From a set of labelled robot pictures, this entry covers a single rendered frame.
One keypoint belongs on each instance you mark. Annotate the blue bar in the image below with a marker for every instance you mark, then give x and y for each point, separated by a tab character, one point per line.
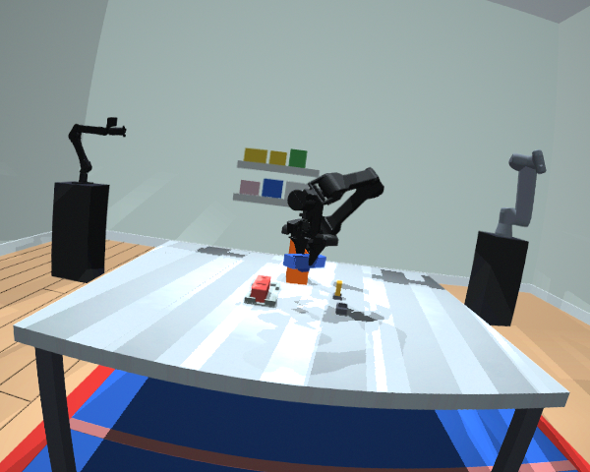
301	262

